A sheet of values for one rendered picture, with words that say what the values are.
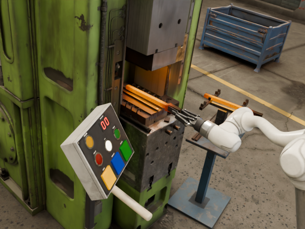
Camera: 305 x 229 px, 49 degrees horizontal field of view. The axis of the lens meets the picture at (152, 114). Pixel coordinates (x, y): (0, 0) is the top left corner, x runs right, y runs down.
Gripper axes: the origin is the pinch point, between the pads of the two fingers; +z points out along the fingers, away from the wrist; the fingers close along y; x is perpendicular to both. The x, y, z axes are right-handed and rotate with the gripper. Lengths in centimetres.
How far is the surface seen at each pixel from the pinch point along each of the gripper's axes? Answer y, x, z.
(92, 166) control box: -69, 5, -12
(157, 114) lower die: -1.7, -7.5, 9.4
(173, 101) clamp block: 16.2, -6.3, 12.0
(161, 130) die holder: -4.0, -14.3, 3.1
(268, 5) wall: 789, -100, 273
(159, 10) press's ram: -13, 54, 12
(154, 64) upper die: -11.1, 26.0, 10.8
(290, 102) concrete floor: 297, -103, 9
